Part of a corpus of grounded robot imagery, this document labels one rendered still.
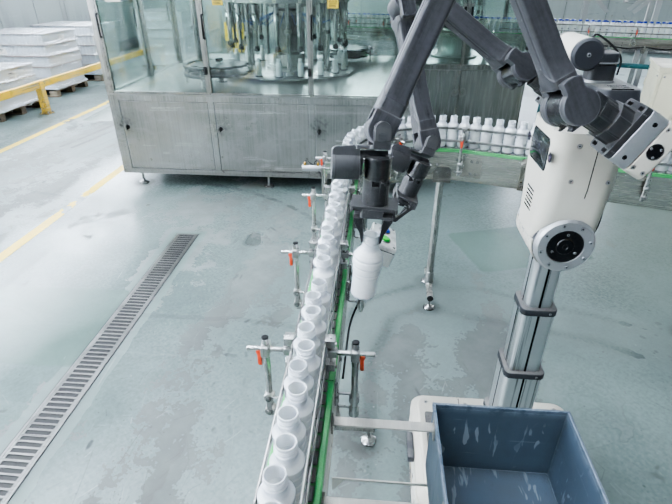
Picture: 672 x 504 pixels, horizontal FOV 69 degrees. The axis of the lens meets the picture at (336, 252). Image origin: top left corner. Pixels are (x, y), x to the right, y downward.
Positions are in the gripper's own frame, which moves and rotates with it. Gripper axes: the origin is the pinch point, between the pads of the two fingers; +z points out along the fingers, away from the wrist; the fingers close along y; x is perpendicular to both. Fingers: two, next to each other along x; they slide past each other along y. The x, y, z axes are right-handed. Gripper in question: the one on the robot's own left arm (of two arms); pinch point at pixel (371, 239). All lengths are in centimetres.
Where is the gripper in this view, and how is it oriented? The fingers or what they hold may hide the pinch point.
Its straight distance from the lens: 110.4
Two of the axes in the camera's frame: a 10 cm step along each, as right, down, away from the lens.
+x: 1.1, -4.8, 8.7
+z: -0.5, 8.7, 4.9
